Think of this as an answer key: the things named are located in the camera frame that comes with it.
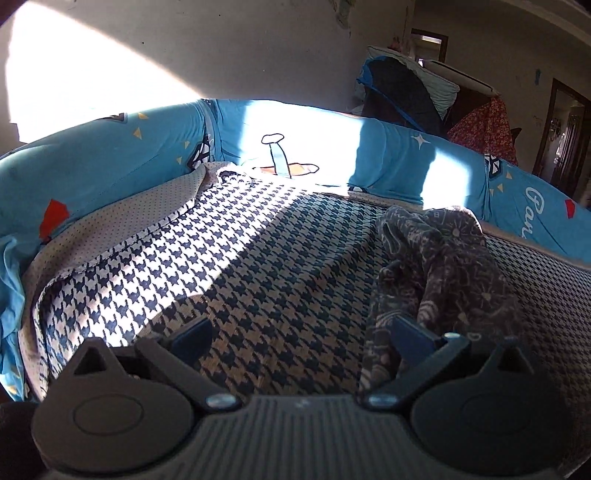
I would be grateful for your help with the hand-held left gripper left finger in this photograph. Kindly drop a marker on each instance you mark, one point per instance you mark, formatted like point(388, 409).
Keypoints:
point(191, 339)

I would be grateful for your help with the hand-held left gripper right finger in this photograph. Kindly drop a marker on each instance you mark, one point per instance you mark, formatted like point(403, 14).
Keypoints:
point(411, 339)

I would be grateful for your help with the grey patterned fleece jacket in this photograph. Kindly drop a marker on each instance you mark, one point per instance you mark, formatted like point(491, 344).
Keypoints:
point(443, 277)

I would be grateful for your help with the houndstooth sofa mat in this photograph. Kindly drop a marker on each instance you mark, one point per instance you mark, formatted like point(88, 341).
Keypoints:
point(254, 277)

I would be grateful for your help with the blue sofa cushion plane print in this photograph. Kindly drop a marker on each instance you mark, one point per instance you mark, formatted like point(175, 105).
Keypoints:
point(392, 157)

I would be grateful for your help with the person's dark clothing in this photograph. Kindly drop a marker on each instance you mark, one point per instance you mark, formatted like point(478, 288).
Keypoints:
point(16, 443)

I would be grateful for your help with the red floral cloth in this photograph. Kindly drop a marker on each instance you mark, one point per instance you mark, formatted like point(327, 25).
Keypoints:
point(489, 129)

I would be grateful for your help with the dark blue cloth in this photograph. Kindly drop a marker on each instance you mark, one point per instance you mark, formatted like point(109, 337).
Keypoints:
point(397, 92)

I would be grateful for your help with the pale folded bedding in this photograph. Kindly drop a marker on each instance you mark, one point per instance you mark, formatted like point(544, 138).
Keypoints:
point(443, 87)

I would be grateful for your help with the wooden door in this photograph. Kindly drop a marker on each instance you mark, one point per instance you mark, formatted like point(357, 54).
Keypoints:
point(570, 138)

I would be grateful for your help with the dark wooden doorway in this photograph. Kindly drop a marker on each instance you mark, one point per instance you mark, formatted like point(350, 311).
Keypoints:
point(431, 46)

